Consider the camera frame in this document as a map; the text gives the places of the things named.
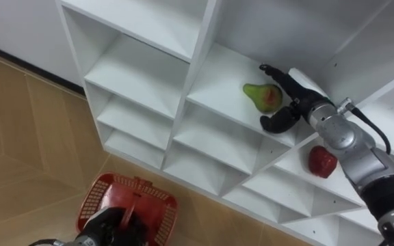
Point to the red plastic basket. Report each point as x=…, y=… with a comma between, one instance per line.
x=145, y=201

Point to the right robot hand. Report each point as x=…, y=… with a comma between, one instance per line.
x=294, y=99

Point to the white cubby shelf unit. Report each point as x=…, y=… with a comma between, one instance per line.
x=217, y=85

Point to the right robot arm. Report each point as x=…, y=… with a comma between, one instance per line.
x=361, y=157

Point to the green pear soft toy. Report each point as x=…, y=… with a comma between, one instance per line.
x=263, y=97

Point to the red strawberry soft toy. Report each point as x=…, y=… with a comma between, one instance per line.
x=321, y=162

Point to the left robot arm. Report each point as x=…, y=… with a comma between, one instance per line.
x=80, y=242

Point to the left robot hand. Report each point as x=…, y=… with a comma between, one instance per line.
x=113, y=227

